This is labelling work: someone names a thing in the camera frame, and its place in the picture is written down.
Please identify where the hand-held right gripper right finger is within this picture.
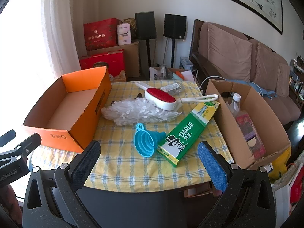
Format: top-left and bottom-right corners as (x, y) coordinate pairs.
(198, 141), (279, 228)

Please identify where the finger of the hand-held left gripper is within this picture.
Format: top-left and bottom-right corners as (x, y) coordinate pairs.
(0, 133), (42, 165)
(0, 129), (16, 148)

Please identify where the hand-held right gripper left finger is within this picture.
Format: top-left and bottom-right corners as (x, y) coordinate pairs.
(22, 140), (101, 228)

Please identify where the green toothpaste box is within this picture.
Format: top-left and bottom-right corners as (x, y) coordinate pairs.
(157, 100), (221, 168)

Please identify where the orange cardboard box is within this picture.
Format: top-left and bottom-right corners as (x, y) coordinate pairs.
(22, 66), (112, 154)

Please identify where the blue collapsible funnel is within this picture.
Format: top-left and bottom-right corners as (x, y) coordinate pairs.
(134, 123), (167, 158)

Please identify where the white fluffy duster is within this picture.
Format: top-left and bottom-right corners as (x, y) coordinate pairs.
(101, 94), (219, 126)

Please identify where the red and white lint brush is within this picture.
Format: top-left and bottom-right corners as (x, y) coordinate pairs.
(135, 81), (179, 111)

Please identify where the clear pump bottle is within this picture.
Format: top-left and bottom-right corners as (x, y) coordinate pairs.
(162, 82), (184, 94)

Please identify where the small cardboard box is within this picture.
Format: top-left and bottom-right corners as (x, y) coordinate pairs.
(183, 182), (215, 198)

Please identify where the yellow checked tablecloth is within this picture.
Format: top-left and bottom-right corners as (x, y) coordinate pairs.
(30, 80), (234, 193)

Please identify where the clear bottle with white cap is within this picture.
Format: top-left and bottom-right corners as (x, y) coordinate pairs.
(226, 93), (245, 118)

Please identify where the yellow bag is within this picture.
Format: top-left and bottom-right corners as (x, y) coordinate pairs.
(271, 145), (292, 180)

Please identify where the white shopping bag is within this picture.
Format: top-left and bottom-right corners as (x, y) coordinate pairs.
(271, 157), (304, 226)

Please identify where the brown sofa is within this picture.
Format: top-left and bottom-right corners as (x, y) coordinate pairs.
(190, 19), (301, 125)

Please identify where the blue cloth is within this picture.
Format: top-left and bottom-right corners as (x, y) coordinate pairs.
(224, 78), (277, 99)

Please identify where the white paper sheet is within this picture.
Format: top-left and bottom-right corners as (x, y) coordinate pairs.
(178, 70), (197, 82)

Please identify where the red gift box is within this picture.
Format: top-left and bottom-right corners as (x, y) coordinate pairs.
(79, 49), (127, 81)

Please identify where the blue box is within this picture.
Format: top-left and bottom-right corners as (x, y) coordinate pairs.
(179, 56), (194, 70)

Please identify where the small brown sofa cushion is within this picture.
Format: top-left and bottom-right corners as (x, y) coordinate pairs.
(275, 63), (291, 98)

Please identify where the large brown cardboard box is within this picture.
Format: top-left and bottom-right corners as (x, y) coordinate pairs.
(87, 41), (140, 78)

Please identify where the large brown sofa cushion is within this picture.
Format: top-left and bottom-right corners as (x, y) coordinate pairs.
(207, 22), (253, 82)

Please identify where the black speaker stand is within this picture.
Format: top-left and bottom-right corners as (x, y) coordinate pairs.
(145, 39), (152, 68)
(170, 38), (177, 68)

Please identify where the cluttered shelf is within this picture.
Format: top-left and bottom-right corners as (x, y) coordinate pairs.
(287, 56), (304, 105)

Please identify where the white curtain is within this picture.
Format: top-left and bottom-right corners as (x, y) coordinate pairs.
(0, 0), (82, 95)

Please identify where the red Chinese tea box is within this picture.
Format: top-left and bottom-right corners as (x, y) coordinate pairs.
(83, 18), (119, 51)

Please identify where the pink tissue pack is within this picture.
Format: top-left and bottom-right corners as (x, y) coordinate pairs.
(116, 23), (132, 46)

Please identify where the black speaker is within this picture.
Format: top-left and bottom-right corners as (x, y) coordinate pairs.
(163, 14), (187, 40)
(135, 11), (157, 40)

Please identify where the gold patterned bag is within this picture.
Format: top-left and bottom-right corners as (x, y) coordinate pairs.
(122, 18), (137, 41)

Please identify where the white cable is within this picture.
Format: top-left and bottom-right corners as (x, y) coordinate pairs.
(191, 70), (228, 93)

